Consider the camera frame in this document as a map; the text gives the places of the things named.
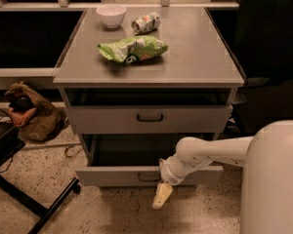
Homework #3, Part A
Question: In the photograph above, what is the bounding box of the grey drawer cabinet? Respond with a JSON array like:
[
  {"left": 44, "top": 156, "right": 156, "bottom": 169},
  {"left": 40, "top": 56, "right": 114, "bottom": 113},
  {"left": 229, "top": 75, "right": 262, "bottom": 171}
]
[{"left": 52, "top": 6, "right": 246, "bottom": 189}]

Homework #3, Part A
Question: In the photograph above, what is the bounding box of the green chip bag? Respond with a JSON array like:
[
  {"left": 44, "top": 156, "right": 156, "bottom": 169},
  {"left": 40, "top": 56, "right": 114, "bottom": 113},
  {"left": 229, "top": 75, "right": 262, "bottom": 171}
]
[{"left": 98, "top": 35, "right": 168, "bottom": 63}]

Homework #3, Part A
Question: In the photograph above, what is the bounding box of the black stand with legs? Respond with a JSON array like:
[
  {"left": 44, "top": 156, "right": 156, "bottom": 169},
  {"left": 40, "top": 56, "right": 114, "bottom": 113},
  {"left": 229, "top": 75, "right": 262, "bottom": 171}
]
[{"left": 0, "top": 122, "right": 81, "bottom": 234}]

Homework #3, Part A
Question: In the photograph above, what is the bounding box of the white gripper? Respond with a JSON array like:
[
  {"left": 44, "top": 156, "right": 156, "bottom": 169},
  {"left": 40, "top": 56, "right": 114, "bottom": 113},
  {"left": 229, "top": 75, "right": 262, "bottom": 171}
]
[{"left": 152, "top": 154, "right": 212, "bottom": 210}]

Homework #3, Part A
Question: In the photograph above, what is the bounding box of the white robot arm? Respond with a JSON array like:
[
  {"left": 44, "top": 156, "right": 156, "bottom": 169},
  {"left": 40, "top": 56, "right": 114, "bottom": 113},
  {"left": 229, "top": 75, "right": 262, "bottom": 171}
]
[{"left": 153, "top": 120, "right": 293, "bottom": 234}]

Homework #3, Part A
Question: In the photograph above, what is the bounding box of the grey drawer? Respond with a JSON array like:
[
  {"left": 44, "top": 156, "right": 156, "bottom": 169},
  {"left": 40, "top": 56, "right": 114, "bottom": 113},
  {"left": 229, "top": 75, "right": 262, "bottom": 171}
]
[
  {"left": 75, "top": 134, "right": 225, "bottom": 188},
  {"left": 66, "top": 105, "right": 232, "bottom": 134}
]

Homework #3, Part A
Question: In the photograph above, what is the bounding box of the black office chair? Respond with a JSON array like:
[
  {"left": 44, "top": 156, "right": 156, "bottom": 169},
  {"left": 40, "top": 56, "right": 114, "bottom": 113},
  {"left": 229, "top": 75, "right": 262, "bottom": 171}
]
[{"left": 211, "top": 0, "right": 293, "bottom": 136}]

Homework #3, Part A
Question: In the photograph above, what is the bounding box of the white bowl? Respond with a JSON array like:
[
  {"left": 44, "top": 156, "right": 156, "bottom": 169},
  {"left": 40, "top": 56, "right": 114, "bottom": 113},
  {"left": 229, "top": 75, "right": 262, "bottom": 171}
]
[{"left": 96, "top": 4, "right": 127, "bottom": 28}]

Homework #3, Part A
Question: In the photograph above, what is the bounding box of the grey top drawer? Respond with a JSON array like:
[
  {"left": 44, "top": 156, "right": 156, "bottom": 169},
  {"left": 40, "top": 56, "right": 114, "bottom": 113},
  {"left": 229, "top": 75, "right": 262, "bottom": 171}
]
[{"left": 66, "top": 105, "right": 232, "bottom": 134}]

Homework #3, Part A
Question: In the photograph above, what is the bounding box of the crushed soda can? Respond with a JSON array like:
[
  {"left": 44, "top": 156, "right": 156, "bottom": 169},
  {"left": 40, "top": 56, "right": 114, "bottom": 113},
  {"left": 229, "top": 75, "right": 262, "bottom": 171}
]
[{"left": 131, "top": 12, "right": 161, "bottom": 34}]

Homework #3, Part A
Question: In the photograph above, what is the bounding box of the brown backpack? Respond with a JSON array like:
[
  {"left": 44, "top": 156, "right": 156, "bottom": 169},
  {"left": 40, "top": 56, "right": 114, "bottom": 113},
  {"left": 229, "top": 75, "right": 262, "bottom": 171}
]
[{"left": 5, "top": 82, "right": 64, "bottom": 141}]

